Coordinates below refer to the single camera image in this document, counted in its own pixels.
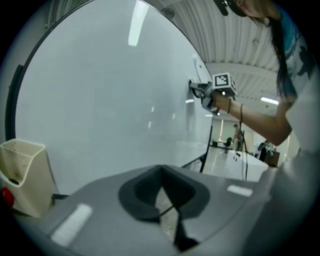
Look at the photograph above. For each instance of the long ceiling light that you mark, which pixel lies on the long ceiling light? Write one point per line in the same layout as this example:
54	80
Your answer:
269	100

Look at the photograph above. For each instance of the person's right hand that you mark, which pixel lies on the person's right hand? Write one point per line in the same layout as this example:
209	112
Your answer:
221	102

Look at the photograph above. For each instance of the white box cabinet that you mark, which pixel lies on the white box cabinet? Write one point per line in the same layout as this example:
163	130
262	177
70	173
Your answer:
250	165

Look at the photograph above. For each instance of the person in white shirt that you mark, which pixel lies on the person in white shirt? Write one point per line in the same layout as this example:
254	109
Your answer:
290	37

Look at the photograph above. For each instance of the person's right forearm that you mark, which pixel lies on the person's right forearm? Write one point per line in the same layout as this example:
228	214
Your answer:
262	125

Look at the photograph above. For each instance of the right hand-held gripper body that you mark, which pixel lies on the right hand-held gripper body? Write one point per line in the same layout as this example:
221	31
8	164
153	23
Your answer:
223	83

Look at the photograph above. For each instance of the white whiteboard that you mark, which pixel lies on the white whiteboard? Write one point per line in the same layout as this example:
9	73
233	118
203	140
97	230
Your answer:
100	100

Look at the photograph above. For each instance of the red round magnet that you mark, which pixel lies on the red round magnet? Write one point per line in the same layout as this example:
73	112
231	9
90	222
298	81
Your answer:
7	197

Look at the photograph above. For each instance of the cream marker holder box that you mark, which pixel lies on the cream marker holder box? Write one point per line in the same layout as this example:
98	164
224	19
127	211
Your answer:
27	180

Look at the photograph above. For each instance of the person's face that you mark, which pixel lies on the person's face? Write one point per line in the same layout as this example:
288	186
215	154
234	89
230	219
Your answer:
252	8

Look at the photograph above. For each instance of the black wrist band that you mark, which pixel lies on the black wrist band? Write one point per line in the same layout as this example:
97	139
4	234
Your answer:
229	106

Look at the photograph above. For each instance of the brown cardboard box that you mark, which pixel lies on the brown cardboard box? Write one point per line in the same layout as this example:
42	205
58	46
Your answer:
273	158

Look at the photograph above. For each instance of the black tripod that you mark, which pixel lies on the black tripod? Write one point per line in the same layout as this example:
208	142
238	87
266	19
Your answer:
244	150

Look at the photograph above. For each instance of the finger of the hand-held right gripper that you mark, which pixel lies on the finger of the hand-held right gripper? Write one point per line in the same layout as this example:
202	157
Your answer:
200	92
205	83

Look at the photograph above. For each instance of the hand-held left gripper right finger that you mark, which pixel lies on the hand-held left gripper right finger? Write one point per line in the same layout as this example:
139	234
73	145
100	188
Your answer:
220	200

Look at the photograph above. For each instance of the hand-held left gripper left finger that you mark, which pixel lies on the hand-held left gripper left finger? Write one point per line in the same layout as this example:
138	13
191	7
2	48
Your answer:
100	212

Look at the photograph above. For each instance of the black head camera mount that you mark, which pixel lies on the black head camera mount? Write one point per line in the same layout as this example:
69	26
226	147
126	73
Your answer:
222	6

